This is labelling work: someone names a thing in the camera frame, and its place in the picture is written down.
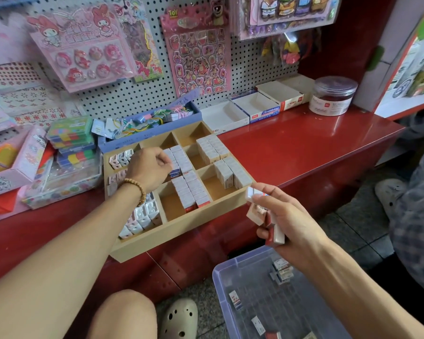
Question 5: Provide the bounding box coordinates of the person's right hand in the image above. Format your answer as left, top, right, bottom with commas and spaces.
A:
249, 182, 331, 269

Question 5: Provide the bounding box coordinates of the person's left hand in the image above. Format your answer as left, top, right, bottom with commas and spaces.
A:
125, 146, 174, 195

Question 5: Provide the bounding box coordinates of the handful of boxed erasers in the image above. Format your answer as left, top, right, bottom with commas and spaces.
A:
245, 186, 287, 246

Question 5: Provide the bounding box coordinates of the row of erasers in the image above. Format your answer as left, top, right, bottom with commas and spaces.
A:
269, 258, 295, 285

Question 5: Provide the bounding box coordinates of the wooden compartment tray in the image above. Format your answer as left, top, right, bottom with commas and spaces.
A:
102, 121, 257, 264

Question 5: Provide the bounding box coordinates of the blue white eraser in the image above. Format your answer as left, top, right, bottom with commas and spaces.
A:
228, 289, 244, 309

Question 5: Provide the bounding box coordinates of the small white eraser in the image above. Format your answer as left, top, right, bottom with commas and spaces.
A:
251, 315, 267, 336

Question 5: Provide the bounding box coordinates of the clear plastic storage bin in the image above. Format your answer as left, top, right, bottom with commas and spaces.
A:
212, 245, 354, 339

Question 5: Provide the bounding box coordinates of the person's left forearm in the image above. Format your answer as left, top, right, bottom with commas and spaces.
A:
0, 186, 146, 339

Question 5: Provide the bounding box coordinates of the person's right forearm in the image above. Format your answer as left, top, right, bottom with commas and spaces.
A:
297, 240, 424, 339

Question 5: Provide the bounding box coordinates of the blue box of trinkets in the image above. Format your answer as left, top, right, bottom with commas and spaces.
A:
92, 91, 203, 154

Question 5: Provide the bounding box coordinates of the white tray box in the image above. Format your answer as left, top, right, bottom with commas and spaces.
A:
231, 90, 282, 124
256, 74, 317, 112
200, 101, 250, 136

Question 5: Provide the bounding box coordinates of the person's left cream clog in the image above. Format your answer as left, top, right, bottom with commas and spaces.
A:
159, 298, 199, 339

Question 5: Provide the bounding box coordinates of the person's left leg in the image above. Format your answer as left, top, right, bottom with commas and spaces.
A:
88, 289, 158, 339

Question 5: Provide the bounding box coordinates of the white pegboard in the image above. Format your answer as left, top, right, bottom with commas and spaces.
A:
0, 0, 319, 149

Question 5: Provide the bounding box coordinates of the stack of colourful packs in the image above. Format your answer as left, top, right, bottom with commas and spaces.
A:
46, 116, 100, 170

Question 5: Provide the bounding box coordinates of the red display counter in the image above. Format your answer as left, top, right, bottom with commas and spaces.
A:
0, 102, 405, 329

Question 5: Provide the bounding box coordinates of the pink tray of trinkets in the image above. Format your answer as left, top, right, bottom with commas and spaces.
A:
0, 125, 49, 216

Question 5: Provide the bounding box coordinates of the pink sticker pack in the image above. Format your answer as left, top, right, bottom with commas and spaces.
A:
27, 3, 137, 94
160, 0, 234, 98

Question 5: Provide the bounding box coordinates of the green edged sticker pack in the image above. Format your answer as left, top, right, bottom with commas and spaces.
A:
113, 0, 165, 83

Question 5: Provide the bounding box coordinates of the round clear plastic jar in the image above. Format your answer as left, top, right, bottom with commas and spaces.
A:
309, 76, 359, 117

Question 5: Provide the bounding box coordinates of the red patterned sticker sheet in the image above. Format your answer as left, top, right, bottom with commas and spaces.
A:
0, 63, 68, 128

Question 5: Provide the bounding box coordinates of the red folded cloth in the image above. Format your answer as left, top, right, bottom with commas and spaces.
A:
0, 187, 21, 216

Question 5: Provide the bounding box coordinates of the clear bag of colourful toys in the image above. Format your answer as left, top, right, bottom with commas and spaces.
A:
260, 32, 319, 66

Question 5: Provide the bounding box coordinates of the pale pink card pack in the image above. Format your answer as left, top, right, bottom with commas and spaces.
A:
0, 14, 40, 68

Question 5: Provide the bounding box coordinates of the white side shelf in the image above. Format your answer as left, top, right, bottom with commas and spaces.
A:
353, 0, 424, 121

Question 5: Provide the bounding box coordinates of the beaded wooden bracelet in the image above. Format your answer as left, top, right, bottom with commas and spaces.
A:
119, 178, 148, 208

